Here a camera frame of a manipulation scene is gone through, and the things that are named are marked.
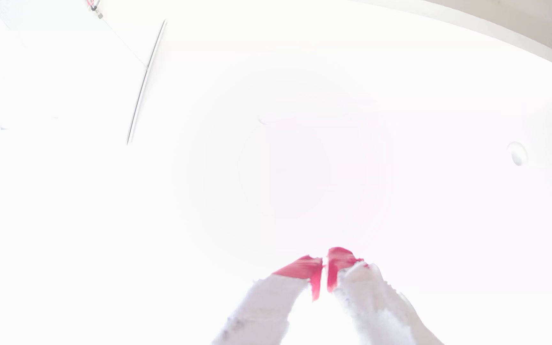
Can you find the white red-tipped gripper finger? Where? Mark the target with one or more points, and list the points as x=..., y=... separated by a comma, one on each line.
x=376, y=306
x=266, y=306

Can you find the round white ceiling detector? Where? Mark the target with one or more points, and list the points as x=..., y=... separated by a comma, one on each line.
x=517, y=154

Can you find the thin metal rod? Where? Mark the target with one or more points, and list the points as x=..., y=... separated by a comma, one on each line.
x=145, y=81

